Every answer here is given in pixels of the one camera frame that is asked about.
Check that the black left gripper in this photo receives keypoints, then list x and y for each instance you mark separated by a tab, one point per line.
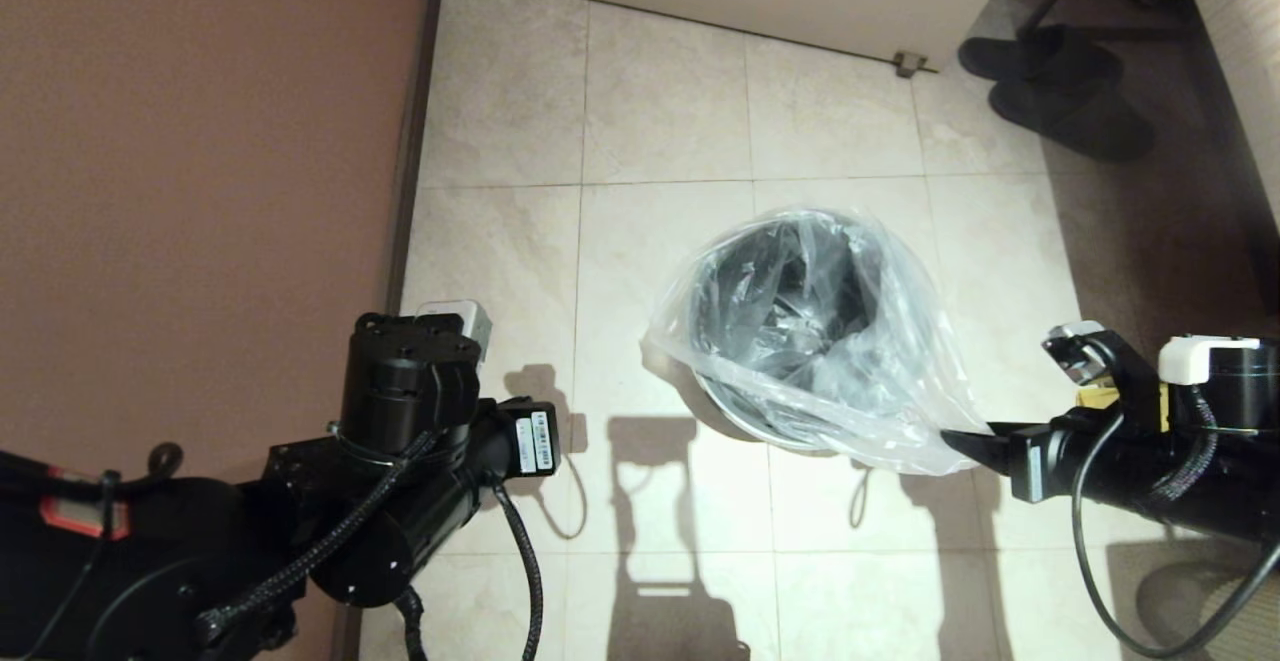
530	441

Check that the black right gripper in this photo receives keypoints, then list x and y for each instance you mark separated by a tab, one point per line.
1035	463

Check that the clear plastic trash bag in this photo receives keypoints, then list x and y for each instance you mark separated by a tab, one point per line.
900	391

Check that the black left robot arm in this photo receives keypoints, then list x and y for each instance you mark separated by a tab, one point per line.
350	501

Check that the grey metal trash bin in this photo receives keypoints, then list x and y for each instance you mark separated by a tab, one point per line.
760	321

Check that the black slipper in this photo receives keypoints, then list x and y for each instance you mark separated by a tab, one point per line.
1040	51
1080	116

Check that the metal door stop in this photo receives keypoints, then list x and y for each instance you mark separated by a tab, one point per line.
908	64

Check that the light wooden cabinet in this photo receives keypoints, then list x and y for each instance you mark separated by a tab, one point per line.
1240	41

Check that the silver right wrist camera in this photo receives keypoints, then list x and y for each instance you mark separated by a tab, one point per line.
1075	351

